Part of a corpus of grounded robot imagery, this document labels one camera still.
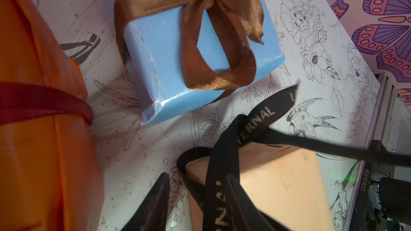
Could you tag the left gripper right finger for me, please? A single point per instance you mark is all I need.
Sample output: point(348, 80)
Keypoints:
point(242, 213)

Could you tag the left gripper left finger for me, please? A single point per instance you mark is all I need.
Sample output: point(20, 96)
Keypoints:
point(153, 211)

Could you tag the black printed ribbon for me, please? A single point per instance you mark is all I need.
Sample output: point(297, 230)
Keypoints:
point(224, 156)

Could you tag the light blue gift box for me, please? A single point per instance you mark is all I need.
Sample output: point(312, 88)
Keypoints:
point(153, 59)

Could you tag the brown ribbon bow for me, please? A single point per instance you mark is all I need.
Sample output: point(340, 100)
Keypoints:
point(236, 23)

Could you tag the peach gift box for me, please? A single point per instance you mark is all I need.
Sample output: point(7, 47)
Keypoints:
point(283, 182)

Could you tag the large orange gift box back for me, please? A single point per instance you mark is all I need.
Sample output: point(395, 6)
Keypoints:
point(49, 175)

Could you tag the red ribbon on back box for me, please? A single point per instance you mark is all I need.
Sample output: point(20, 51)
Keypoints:
point(22, 102)

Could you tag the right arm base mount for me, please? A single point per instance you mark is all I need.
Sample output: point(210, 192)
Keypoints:
point(383, 202)

